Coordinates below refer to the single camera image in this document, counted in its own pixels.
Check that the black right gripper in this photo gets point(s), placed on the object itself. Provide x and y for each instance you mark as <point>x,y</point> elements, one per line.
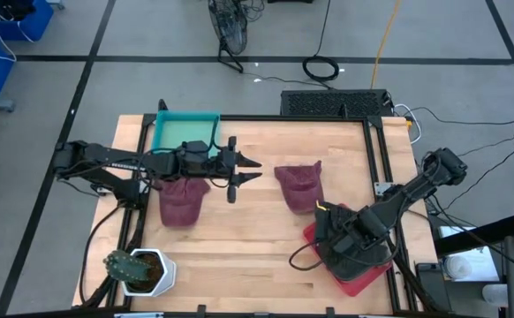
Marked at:
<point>349,229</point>

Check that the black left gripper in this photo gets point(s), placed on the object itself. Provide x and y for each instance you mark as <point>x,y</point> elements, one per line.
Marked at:
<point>204,161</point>

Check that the black baseball cap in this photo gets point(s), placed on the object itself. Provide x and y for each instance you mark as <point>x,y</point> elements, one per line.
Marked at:
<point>363,265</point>

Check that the maroon baseball cap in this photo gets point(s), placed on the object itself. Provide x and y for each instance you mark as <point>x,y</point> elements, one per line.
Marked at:
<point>182,207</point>
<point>299,190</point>

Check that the red plastic tray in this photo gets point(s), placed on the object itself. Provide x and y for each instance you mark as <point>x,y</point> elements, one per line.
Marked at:
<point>358,287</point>

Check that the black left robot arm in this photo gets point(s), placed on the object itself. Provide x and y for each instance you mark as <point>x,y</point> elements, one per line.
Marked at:
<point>107,156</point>

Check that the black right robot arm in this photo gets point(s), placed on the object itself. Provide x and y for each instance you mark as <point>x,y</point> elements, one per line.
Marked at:
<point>416,187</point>

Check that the teal plastic tray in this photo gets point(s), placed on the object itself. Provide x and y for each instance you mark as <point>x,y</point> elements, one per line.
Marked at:
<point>182,128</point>

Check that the black perforated computer case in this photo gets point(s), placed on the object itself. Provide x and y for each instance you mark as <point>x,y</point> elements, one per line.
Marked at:
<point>327,103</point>

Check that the white hexagonal plant pot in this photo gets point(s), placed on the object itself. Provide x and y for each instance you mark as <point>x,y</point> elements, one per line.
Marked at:
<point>166,274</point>

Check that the white paper sheet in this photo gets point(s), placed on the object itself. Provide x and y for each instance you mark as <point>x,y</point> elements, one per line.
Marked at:
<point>482,265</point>

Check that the black floor fan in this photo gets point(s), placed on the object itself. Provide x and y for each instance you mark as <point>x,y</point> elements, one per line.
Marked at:
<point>230,26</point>

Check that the green cactus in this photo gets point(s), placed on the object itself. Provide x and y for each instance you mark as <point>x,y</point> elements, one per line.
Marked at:
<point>126,266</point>

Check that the white cup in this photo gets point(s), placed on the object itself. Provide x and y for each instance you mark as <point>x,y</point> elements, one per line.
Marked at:
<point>495,296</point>

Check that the black metal table frame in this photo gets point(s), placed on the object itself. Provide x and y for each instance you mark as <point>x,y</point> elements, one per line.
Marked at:
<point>283,118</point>

